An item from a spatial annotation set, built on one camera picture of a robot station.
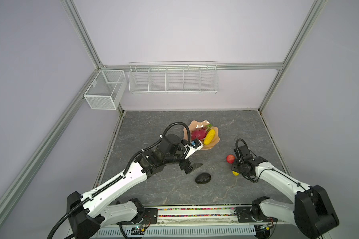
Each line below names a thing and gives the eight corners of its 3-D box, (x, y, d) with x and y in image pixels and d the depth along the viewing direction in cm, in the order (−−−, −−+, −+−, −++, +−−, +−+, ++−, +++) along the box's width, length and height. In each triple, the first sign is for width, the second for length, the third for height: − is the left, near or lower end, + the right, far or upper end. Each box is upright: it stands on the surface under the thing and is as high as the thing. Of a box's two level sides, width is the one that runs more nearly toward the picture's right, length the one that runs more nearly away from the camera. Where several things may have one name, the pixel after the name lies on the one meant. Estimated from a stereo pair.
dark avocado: (195, 184, 85) (195, 181, 81) (195, 176, 88) (195, 172, 84) (210, 184, 85) (211, 181, 81) (209, 176, 88) (211, 172, 84)
